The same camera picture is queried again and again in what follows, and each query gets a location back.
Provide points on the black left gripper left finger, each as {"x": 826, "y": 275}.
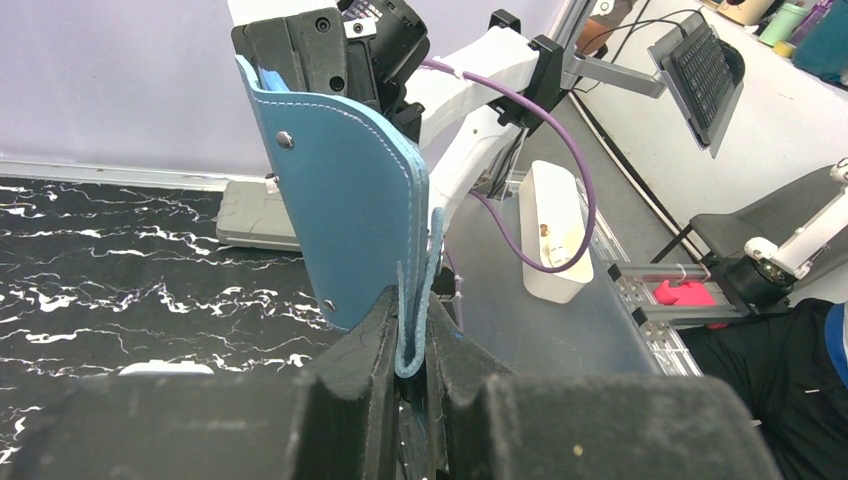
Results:
{"x": 334, "y": 418}

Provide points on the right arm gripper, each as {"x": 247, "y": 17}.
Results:
{"x": 362, "y": 50}

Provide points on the aluminium frame rail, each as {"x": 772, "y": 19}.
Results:
{"x": 666, "y": 299}

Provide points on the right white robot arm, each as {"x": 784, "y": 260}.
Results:
{"x": 463, "y": 125}

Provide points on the blue leather card holder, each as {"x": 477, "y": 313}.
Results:
{"x": 356, "y": 192}

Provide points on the grey flat case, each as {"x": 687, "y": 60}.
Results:
{"x": 253, "y": 215}

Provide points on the white plastic tray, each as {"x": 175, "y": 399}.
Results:
{"x": 551, "y": 230}

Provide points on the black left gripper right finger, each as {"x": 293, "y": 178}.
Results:
{"x": 533, "y": 390}

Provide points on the black keyboard on mount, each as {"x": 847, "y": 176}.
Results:
{"x": 704, "y": 75}

